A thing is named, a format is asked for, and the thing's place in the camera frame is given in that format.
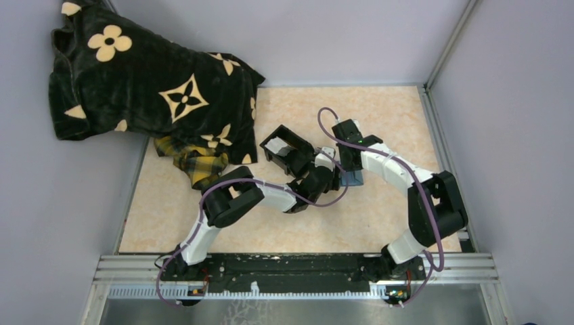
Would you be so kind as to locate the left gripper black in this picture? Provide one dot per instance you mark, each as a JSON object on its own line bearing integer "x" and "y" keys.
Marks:
{"x": 335, "y": 184}

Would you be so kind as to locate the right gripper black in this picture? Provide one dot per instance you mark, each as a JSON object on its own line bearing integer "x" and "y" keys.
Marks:
{"x": 346, "y": 166}

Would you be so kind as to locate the black card box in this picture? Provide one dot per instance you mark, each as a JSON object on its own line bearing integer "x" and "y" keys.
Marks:
{"x": 298, "y": 161}

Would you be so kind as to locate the blue card holder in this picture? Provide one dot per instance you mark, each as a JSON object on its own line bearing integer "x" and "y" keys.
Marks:
{"x": 351, "y": 179}

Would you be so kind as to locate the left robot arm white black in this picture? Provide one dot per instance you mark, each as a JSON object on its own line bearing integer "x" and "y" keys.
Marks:
{"x": 227, "y": 200}

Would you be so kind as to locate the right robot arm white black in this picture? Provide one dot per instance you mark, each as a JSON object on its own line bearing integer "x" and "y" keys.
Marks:
{"x": 435, "y": 209}

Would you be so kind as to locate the stack of white cards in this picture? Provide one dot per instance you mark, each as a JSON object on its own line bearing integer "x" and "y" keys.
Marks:
{"x": 278, "y": 146}

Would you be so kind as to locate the yellow black plaid cloth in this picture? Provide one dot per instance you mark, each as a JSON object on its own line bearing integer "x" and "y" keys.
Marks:
{"x": 202, "y": 165}

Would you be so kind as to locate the black floral plush blanket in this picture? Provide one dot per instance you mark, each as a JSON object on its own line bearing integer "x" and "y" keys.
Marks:
{"x": 111, "y": 74}

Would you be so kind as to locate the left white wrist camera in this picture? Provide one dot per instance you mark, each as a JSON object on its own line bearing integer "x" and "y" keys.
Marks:
{"x": 325, "y": 158}

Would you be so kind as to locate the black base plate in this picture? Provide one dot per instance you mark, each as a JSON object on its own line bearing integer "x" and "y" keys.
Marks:
{"x": 289, "y": 273}

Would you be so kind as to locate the aluminium frame rail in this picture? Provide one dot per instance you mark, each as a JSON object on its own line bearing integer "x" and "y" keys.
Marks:
{"x": 137, "y": 277}

